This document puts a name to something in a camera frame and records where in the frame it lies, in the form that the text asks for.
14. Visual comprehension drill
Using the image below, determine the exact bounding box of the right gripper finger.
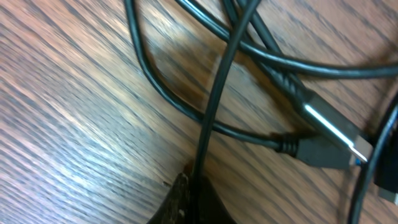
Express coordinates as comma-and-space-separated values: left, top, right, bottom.
147, 172, 236, 224

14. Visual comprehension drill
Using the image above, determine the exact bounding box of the short black USB cable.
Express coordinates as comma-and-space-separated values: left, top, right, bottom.
124, 0, 358, 170

